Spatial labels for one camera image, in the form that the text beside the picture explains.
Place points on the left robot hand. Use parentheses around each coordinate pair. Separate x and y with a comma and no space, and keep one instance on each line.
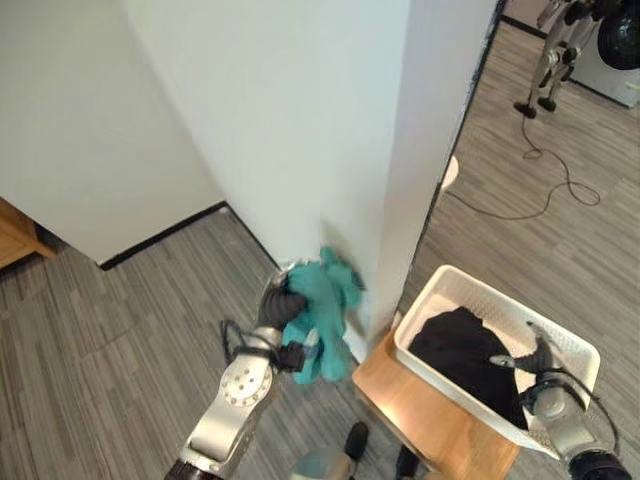
(282,305)

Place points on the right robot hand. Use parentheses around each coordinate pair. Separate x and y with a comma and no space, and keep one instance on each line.
(547,361)

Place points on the teal cloth garment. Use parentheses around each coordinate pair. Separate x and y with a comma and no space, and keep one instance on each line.
(325,310)

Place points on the black cloth garment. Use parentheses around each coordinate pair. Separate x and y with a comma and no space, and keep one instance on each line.
(460,350)

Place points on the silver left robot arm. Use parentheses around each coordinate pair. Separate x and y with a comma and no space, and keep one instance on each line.
(235,400)

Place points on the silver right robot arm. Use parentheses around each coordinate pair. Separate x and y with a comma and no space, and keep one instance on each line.
(570,430)

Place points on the white plastic laundry basket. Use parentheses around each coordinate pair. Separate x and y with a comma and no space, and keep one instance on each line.
(500,295)

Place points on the wooden side table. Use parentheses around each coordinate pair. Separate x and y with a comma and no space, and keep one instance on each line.
(425,415)

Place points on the robot left dark foot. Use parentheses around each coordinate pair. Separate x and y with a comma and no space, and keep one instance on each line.
(357,440)

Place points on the robot dark foot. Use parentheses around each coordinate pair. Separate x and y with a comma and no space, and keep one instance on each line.
(357,440)
(407,462)

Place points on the robot silver left leg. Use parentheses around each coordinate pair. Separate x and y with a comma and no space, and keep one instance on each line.
(320,467)

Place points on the robot right dark foot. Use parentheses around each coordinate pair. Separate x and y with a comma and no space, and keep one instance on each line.
(407,462)

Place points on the white plastic object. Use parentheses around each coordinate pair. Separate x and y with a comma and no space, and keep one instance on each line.
(452,174)

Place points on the light wooden furniture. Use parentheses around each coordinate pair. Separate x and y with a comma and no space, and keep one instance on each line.
(20,240)

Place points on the white washing machine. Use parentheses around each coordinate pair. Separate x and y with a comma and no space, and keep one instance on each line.
(615,80)

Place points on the silver black humanoid robot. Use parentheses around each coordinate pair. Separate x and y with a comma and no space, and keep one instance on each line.
(560,40)

